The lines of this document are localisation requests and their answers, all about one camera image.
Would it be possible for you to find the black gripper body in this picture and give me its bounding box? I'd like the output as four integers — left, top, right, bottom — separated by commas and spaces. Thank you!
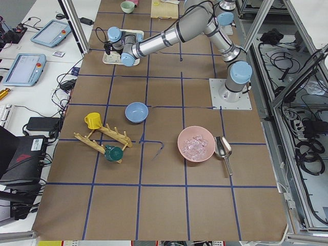
104, 40, 124, 55

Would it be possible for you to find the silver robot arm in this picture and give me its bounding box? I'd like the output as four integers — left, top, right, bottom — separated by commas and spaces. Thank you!
104, 1, 253, 103

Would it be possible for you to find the cream bear tray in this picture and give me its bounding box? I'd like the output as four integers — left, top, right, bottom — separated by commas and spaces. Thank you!
102, 27, 144, 66

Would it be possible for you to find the black power adapter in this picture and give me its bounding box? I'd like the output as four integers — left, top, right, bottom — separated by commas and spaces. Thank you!
79, 17, 94, 26

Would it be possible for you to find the light green bowl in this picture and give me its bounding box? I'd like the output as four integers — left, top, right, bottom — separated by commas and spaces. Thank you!
120, 1, 135, 14

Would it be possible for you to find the pink cloth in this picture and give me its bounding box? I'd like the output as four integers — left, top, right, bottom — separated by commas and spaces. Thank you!
131, 0, 139, 6

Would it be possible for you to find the teach pendant far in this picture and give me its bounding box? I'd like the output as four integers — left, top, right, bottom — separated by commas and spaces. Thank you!
30, 19, 71, 47

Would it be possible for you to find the teach pendant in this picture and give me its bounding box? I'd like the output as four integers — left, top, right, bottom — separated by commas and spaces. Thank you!
30, 19, 71, 47
3, 53, 46, 87

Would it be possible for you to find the wooden cutting board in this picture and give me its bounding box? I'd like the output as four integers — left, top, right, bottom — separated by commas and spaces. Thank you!
151, 0, 179, 19

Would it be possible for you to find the blue bowl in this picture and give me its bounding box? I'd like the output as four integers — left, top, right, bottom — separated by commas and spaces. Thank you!
125, 102, 149, 123

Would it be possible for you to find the yellow cup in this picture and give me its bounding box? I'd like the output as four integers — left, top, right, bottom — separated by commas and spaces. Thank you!
84, 112, 103, 130

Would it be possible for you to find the teach pendant near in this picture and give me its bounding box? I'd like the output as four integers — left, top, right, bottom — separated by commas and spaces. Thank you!
3, 53, 46, 87

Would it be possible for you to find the wooden dish rack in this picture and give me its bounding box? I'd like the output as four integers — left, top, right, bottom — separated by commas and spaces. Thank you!
73, 123, 133, 164

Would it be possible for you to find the black power brick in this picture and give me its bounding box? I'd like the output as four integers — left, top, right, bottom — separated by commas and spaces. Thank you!
22, 117, 60, 138

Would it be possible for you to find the dark green cup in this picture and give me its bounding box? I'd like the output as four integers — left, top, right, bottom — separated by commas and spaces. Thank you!
104, 145, 123, 161

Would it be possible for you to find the brass cylinder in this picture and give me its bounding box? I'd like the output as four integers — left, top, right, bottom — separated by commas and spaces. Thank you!
0, 88, 11, 100

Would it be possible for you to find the pink bowl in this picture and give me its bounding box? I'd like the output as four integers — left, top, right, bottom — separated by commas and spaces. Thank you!
177, 126, 216, 162

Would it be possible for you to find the black laptop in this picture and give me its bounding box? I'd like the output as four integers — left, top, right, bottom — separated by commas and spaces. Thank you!
1, 127, 48, 220

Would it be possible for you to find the metal scoop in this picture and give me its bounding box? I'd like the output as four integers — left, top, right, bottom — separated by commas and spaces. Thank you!
214, 136, 233, 176

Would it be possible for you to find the aluminium frame post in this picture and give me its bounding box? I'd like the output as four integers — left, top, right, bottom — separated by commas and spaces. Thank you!
58, 0, 90, 54

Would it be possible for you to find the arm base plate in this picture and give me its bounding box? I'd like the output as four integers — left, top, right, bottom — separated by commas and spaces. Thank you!
209, 78, 252, 110

